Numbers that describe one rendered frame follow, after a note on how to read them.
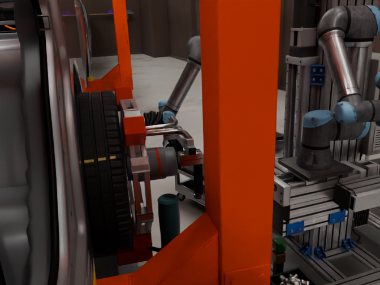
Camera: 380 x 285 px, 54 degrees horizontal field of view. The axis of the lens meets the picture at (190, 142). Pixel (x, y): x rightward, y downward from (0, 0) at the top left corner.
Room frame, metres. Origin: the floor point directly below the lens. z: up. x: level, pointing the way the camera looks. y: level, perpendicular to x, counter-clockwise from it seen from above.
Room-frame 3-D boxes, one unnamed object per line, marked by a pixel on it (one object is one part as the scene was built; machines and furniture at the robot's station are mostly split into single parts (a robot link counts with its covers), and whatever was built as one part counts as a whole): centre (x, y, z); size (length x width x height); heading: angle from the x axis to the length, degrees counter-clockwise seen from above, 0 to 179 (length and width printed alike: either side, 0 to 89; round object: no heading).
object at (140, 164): (1.47, 0.24, 0.85); 0.54 x 0.07 x 0.54; 13
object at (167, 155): (1.49, 0.17, 0.85); 0.21 x 0.14 x 0.14; 103
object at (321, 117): (1.49, -0.55, 0.98); 0.13 x 0.12 x 0.14; 95
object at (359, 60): (1.50, -0.67, 1.19); 0.15 x 0.12 x 0.55; 95
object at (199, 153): (1.36, 0.00, 0.93); 0.09 x 0.05 x 0.05; 103
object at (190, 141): (1.41, 0.10, 1.03); 0.19 x 0.18 x 0.11; 103
